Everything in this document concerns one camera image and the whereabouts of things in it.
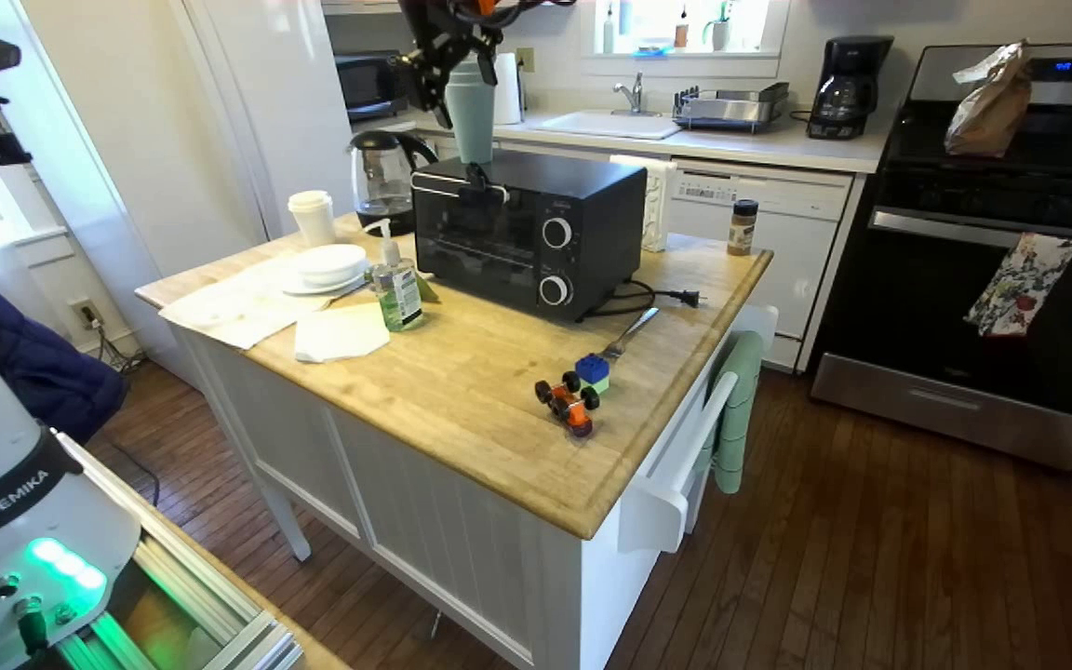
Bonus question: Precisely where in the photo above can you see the black glass electric kettle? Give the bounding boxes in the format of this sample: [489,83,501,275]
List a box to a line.
[347,125,438,238]

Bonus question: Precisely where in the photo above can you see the white plate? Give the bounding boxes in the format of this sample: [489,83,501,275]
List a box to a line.
[279,244,372,298]

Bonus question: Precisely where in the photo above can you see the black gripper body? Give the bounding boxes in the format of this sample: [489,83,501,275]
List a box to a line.
[399,0,511,59]

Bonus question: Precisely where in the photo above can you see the floral dish towel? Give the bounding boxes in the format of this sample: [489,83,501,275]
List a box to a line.
[964,229,1072,342]

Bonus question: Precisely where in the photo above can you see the blue green small toy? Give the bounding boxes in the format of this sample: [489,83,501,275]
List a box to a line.
[568,351,619,399]

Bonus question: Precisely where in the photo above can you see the black microwave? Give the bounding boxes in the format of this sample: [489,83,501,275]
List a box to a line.
[332,49,402,125]

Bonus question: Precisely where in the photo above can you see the white folded napkin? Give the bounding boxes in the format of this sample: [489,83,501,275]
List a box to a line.
[292,301,393,363]

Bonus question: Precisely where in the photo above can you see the green hanging towel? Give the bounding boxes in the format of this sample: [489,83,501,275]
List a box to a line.
[707,326,769,497]

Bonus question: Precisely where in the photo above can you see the white dishwasher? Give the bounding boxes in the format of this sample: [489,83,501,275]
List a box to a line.
[605,151,866,371]

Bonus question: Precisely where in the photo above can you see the white paper towel roll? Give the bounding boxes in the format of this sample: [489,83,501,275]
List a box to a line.
[490,49,529,130]

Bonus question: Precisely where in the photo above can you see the black coffee maker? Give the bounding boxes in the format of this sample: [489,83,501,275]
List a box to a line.
[805,35,897,141]

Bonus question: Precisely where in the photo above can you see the white kitchen sink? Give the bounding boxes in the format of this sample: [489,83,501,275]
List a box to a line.
[543,106,686,144]

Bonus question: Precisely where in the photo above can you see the white wooden-top kitchen island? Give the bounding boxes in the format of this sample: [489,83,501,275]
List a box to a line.
[134,227,779,670]

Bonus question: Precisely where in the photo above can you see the large white cloth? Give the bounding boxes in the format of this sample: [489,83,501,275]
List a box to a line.
[160,253,318,353]

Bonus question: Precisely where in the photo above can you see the grey dish rack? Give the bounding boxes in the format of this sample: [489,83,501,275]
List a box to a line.
[670,77,793,139]

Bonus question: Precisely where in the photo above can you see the blue jacket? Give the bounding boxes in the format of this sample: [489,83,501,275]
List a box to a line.
[0,265,134,448]

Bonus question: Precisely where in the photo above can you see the white lidded paper cup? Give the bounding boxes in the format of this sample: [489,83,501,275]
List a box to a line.
[287,186,337,253]

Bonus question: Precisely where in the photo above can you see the kitchen window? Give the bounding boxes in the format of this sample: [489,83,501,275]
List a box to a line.
[583,0,800,64]

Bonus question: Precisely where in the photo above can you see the black oven power cord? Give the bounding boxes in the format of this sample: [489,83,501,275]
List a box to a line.
[583,275,702,319]

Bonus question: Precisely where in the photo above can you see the green hand soap dispenser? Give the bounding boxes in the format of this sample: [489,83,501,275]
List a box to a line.
[364,214,429,334]

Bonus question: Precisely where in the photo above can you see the silver oven door handle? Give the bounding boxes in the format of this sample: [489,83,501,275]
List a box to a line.
[411,169,514,209]

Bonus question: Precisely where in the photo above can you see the white printed box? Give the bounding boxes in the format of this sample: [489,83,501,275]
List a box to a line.
[640,156,676,257]

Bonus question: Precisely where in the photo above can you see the green spray bottle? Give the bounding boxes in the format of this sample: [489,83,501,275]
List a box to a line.
[701,0,737,54]

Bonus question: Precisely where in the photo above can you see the chrome faucet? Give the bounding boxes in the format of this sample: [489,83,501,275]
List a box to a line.
[609,72,654,118]

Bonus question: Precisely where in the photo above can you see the black steel kitchen stove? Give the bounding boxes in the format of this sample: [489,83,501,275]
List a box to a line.
[808,42,1072,477]

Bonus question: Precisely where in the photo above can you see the aluminium frame rail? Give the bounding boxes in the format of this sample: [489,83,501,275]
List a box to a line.
[55,430,352,670]

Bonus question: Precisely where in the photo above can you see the spice jar with black lid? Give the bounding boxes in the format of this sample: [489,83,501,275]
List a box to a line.
[725,195,764,262]

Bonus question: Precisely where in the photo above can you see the stack of teal cups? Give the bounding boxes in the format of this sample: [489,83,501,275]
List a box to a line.
[442,52,498,171]

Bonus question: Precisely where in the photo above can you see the metal spatula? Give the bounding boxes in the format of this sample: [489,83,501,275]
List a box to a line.
[594,301,661,363]

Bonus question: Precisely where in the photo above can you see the brown bread bag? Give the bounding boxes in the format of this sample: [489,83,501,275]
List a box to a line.
[943,38,1035,160]

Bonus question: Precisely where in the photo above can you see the black toaster oven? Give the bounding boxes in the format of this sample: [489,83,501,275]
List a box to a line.
[411,150,649,326]

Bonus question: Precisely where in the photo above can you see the orange black toy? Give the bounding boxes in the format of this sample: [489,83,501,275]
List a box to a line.
[531,367,604,438]

